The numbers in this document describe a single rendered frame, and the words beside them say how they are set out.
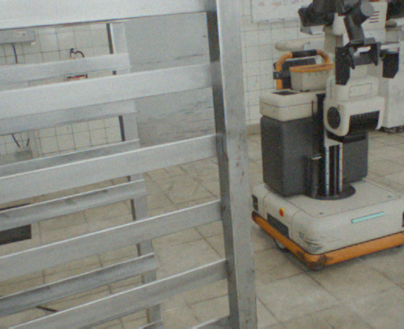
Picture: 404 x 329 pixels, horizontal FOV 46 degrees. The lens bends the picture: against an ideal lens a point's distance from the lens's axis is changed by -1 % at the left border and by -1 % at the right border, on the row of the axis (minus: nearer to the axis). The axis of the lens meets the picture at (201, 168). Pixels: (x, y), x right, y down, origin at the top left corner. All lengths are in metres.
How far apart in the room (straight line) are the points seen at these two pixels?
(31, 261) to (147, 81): 0.25
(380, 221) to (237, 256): 1.83
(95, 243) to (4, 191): 0.12
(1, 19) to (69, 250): 0.27
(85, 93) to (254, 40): 4.48
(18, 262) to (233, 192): 0.27
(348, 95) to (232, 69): 1.69
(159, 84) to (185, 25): 4.18
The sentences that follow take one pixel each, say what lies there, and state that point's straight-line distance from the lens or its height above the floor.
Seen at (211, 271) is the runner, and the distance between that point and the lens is 0.67.
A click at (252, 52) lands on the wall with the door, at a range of 4.99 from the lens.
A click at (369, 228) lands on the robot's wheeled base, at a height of 0.19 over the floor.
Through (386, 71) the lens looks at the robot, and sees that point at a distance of 2.33.
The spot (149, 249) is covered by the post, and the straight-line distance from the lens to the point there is 1.11.
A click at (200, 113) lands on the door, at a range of 4.85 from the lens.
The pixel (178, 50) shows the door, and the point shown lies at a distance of 4.73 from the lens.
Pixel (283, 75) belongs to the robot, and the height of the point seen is 0.89.
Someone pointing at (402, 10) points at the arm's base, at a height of 1.17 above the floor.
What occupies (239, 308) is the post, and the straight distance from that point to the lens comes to 0.69.
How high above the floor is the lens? 1.21
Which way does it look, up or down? 17 degrees down
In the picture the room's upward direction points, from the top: 5 degrees counter-clockwise
